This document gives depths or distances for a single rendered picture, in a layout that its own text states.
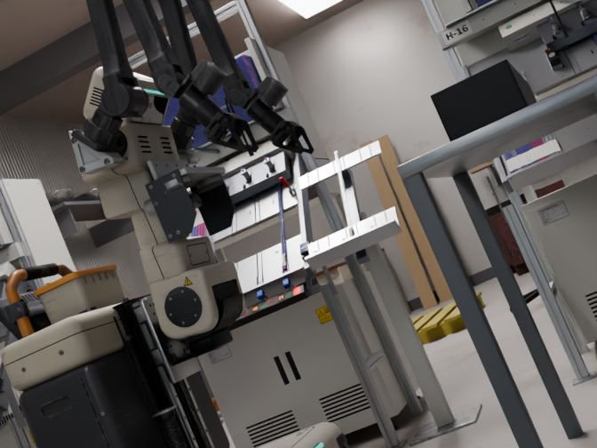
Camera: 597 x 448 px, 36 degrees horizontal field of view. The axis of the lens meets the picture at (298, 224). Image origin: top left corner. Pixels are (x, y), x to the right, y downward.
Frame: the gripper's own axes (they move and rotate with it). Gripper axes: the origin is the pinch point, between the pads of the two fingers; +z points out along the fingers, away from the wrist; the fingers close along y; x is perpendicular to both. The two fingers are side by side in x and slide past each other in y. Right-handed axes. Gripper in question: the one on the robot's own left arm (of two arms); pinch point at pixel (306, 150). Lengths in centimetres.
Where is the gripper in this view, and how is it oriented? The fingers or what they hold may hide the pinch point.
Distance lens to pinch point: 256.4
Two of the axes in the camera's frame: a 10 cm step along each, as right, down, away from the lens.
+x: -5.9, 7.7, 2.5
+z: 7.5, 6.3, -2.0
